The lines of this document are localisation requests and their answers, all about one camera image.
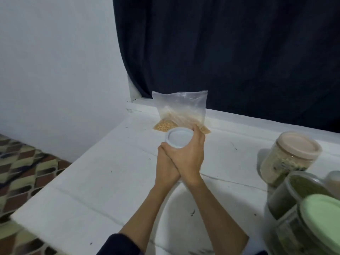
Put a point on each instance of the transparent jar green lid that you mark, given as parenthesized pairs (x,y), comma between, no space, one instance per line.
(289,236)

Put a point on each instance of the person's left hand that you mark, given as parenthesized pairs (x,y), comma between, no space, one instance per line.
(165,175)

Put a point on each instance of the zip bag of corn kernels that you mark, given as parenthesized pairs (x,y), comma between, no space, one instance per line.
(178,106)

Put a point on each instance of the person's right forearm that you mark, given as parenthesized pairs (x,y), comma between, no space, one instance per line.
(218,220)

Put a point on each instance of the green round lid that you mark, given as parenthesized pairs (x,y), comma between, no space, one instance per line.
(323,220)

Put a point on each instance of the transparent jar pink lid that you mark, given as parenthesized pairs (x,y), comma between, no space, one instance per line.
(284,164)

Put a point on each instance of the person's right hand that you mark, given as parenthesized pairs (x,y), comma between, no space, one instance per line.
(191,159)

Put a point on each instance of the pink round lid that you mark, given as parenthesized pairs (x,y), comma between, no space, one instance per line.
(298,145)

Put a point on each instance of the dark navy curtain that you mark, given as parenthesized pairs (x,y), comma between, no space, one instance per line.
(228,50)

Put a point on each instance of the person's left forearm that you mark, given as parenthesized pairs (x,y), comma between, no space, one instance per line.
(143,220)

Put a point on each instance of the pile of green beans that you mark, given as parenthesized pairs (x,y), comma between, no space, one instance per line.
(300,186)

